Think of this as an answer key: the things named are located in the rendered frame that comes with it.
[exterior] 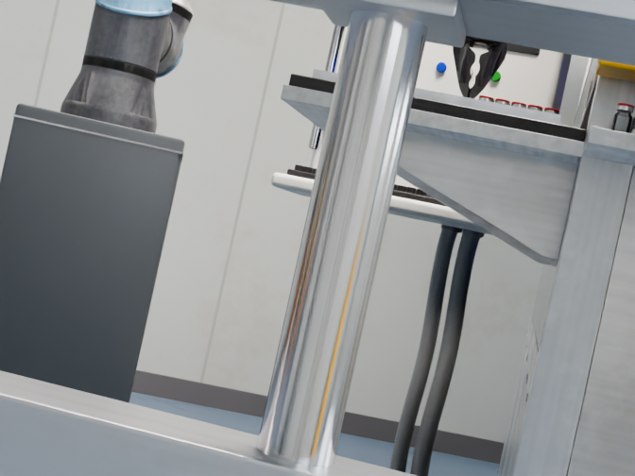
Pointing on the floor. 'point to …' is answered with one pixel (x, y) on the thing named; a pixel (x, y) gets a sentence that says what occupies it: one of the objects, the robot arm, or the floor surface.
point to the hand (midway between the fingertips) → (469, 93)
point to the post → (575, 298)
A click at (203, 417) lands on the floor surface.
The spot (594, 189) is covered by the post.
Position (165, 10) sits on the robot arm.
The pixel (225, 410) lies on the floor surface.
